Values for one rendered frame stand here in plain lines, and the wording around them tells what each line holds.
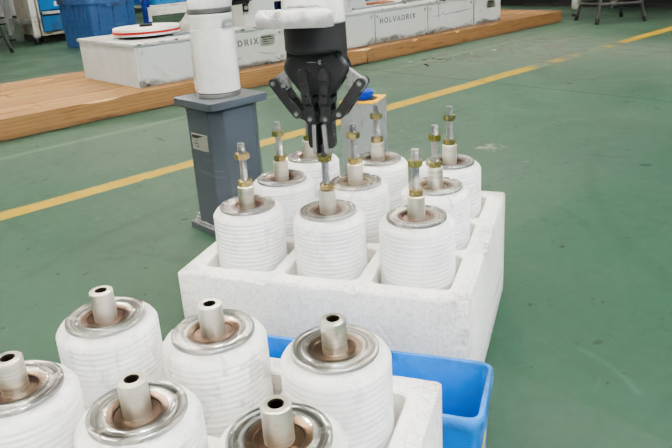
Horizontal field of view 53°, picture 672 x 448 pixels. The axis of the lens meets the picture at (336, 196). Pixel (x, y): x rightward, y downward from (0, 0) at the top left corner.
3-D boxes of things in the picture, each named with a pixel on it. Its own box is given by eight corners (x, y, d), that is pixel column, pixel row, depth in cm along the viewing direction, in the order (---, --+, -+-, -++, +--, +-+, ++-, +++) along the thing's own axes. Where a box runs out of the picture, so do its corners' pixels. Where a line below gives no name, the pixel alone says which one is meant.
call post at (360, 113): (348, 259, 134) (338, 103, 124) (358, 244, 141) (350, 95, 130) (382, 262, 132) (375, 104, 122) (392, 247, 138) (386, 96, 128)
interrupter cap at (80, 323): (48, 335, 64) (46, 329, 64) (99, 298, 71) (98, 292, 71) (115, 346, 62) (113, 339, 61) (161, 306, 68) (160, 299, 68)
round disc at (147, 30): (101, 38, 314) (99, 26, 312) (160, 30, 333) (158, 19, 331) (132, 41, 292) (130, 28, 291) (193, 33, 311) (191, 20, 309)
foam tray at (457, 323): (194, 385, 98) (176, 272, 92) (297, 268, 132) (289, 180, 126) (467, 431, 85) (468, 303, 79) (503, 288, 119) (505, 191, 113)
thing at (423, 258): (468, 336, 92) (469, 212, 86) (432, 371, 85) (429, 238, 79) (408, 317, 98) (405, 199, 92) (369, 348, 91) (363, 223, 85)
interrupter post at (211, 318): (195, 340, 62) (190, 308, 61) (208, 327, 64) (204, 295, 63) (219, 344, 61) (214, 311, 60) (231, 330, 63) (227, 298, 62)
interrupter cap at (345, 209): (369, 211, 89) (368, 206, 89) (325, 229, 85) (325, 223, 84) (330, 199, 95) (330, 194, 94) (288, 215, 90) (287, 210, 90)
